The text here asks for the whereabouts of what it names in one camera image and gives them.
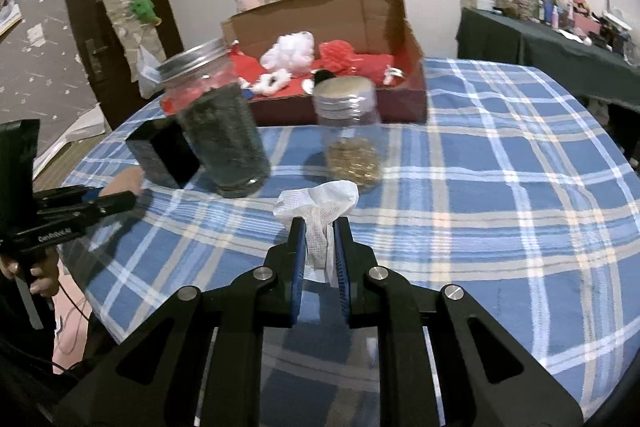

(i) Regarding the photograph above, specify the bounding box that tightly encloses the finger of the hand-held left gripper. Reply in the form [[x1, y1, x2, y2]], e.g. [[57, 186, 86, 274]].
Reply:
[[34, 185, 108, 206], [36, 191, 138, 221]]

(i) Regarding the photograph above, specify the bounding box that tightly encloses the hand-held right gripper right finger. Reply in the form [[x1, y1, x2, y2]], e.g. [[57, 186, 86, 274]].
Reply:
[[334, 217, 586, 427]]

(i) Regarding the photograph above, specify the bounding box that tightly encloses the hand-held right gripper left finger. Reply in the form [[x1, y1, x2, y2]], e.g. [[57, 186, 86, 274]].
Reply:
[[55, 217, 307, 427]]

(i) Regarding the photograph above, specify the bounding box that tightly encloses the tan round powder puff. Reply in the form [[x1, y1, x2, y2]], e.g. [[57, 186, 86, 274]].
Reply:
[[100, 167, 147, 200]]

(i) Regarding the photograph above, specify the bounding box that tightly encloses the white lace cloth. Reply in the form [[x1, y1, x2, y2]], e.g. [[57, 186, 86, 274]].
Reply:
[[273, 180, 360, 283]]

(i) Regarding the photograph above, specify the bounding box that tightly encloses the cream crocheted scrunchie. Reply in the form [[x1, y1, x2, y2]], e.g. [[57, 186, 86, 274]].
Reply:
[[252, 69, 292, 95]]

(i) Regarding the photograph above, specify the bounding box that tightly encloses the red mesh bath pouf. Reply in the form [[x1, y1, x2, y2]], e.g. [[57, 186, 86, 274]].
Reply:
[[317, 39, 363, 75]]

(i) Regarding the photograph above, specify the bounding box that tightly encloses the white mesh bath pouf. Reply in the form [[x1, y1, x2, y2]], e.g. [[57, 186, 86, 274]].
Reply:
[[260, 32, 316, 72]]

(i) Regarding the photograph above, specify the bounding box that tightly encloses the cardboard box with red lining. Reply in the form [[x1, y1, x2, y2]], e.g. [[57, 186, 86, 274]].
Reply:
[[221, 0, 427, 126]]

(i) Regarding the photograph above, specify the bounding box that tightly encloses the person's left hand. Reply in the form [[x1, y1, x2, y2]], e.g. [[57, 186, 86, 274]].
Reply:
[[0, 252, 60, 298]]

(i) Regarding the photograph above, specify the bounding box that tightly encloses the white paper sheet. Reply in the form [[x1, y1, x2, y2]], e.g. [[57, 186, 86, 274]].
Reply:
[[35, 104, 108, 162]]

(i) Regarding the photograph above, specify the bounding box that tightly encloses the black box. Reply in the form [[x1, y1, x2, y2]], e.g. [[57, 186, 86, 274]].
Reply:
[[125, 119, 201, 190]]

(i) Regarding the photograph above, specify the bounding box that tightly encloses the clear jar with gold contents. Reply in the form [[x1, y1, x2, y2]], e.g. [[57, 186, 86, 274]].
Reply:
[[312, 77, 385, 194]]

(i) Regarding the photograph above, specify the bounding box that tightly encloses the glass jar with metal lid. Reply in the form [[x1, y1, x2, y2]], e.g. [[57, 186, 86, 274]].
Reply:
[[157, 38, 272, 198]]

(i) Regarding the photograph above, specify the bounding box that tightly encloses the clear plastic bag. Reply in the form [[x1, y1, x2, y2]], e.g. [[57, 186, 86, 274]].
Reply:
[[137, 46, 166, 98]]

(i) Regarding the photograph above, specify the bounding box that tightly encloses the blue plaid tablecloth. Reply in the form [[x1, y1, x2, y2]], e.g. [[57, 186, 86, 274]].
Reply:
[[60, 57, 640, 427]]

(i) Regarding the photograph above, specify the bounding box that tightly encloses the dark wooden door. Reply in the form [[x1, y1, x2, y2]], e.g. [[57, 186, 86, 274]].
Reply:
[[59, 0, 183, 130]]

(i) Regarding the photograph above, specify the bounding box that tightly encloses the hanging clear organizer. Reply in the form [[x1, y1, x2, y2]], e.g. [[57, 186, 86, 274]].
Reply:
[[92, 0, 166, 82]]

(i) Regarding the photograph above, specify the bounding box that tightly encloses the green plush toy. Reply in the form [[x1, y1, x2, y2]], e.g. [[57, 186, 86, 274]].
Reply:
[[130, 0, 162, 25]]

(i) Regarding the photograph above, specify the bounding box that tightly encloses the dressing table with dark cloth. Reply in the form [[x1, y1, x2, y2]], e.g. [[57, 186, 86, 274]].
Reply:
[[456, 7, 640, 108]]

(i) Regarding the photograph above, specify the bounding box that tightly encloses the black cable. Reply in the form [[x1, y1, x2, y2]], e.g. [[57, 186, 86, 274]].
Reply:
[[52, 277, 96, 373]]

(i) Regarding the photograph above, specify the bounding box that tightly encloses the door handle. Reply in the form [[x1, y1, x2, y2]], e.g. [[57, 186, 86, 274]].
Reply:
[[85, 38, 108, 72]]

